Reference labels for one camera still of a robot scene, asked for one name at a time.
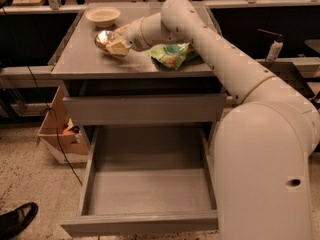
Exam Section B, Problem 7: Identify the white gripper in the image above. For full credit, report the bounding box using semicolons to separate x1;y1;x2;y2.
105;18;150;56

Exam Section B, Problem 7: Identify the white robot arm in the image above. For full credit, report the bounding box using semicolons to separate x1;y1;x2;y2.
116;0;320;240

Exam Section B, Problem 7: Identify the grey drawer cabinet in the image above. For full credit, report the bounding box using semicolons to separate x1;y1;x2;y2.
53;18;226;143

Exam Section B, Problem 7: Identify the closed grey top drawer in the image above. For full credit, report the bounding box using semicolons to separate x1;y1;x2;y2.
63;94;226;125

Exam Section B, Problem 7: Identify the open grey middle drawer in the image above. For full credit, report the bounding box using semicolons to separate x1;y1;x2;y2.
61;125;218;237

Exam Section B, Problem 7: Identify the white paper bowl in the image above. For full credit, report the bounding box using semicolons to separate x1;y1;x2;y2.
85;7;121;28

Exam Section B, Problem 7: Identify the green chip bag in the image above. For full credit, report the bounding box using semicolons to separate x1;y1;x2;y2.
148;43;198;71

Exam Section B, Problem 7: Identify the cardboard box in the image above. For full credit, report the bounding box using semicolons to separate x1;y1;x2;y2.
38;88;89;164

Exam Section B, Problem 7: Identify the white squeeze bottle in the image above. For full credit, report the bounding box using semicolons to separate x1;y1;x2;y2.
266;35;284;62

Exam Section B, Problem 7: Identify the black leather shoe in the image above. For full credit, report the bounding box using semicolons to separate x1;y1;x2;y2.
0;202;38;240

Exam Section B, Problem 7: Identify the black cable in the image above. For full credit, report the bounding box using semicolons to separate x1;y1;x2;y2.
27;65;84;187

